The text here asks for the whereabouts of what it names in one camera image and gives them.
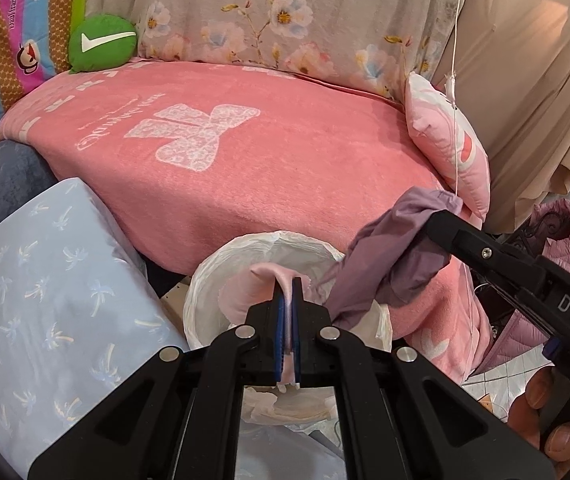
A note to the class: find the grey floral sheet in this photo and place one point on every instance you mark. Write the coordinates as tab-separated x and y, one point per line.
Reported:
265	25

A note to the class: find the green check mark cushion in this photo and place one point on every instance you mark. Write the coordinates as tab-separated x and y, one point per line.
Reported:
100	55

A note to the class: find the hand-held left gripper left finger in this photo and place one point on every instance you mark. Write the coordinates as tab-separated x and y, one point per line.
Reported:
279	330

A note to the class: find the striped cartoon pillow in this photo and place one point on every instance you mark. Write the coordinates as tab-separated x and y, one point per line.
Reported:
15	50

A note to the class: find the light blue palm print pillow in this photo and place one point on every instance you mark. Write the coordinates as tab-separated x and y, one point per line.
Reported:
65	285

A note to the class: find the blue-grey cushion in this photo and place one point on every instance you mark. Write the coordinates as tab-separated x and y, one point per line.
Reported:
0	180

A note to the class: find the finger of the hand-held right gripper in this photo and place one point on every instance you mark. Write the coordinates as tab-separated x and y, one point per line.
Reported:
485	252

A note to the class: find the pink puffer jacket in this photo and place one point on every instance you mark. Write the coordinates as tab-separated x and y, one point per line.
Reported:
565	240

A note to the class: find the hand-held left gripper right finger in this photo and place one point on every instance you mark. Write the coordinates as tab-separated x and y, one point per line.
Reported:
305	330

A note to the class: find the bin with white bag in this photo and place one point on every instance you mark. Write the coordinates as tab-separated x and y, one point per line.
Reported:
205	300

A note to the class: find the purple cloth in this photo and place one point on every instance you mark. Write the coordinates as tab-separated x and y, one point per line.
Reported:
390	245

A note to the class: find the beige curtain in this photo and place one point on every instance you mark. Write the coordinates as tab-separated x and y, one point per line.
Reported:
530	85

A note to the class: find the pink and white pillow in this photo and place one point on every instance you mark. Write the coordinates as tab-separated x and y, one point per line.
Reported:
440	135

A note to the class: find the person's right hand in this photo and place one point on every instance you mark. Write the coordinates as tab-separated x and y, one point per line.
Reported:
530	400

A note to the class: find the pink bow print blanket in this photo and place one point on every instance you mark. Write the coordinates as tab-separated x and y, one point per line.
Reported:
265	170

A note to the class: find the light pink cloth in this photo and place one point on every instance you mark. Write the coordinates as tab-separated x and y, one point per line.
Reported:
250	290

